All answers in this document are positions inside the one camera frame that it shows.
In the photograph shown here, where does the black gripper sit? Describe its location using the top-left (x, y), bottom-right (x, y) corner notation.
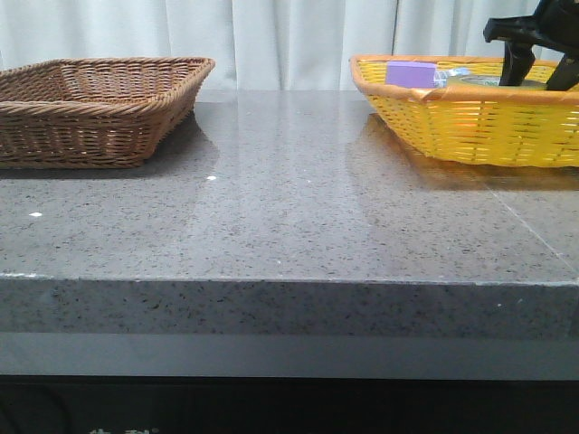
top-left (483, 0), bottom-right (578, 90)

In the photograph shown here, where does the yellow packing tape roll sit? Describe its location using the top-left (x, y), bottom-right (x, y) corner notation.
top-left (446, 74), bottom-right (546, 90)

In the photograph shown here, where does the yellow woven basket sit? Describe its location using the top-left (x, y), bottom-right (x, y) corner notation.
top-left (350, 54), bottom-right (578, 167)

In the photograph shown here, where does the clear plastic wrapped item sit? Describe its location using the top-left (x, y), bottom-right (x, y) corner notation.
top-left (433, 67), bottom-right (471, 88)

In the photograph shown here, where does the purple rectangular block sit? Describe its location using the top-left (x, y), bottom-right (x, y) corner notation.
top-left (384, 61), bottom-right (436, 89)

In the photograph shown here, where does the white curtain backdrop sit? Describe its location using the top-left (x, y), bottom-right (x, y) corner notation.
top-left (1, 0), bottom-right (536, 90)

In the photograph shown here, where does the brown wicker basket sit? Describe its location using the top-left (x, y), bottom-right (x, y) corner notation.
top-left (1, 56), bottom-right (215, 169)

